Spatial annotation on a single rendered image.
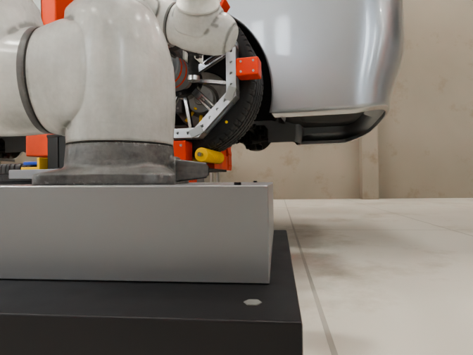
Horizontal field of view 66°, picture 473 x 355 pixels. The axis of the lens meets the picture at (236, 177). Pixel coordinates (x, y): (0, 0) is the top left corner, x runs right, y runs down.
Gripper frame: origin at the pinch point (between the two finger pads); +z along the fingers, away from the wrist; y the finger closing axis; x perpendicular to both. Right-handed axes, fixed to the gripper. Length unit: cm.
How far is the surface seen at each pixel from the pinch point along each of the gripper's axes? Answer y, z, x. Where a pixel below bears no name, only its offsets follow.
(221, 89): -11, 75, 7
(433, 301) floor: 77, 13, -83
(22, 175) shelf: -53, -18, -40
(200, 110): -22, 70, -4
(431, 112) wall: 249, 668, 86
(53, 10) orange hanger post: -67, 12, 30
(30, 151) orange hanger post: -78, 12, -29
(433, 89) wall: 253, 668, 130
